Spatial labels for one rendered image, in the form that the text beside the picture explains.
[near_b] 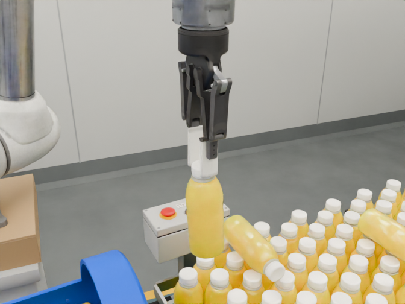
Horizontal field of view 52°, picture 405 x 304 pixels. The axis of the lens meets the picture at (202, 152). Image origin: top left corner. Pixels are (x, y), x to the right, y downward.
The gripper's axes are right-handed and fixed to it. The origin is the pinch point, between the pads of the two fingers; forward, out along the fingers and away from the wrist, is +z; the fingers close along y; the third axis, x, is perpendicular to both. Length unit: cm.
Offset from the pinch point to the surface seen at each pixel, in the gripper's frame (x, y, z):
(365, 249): 40, 5, 31
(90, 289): -19.4, -10.2, 30.2
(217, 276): 5.2, -2.8, 31.1
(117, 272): -17.1, 4.0, 15.6
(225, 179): 128, -202, 139
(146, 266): 33, -132, 139
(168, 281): -0.2, -16.7, 41.5
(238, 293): 6.7, 3.3, 31.1
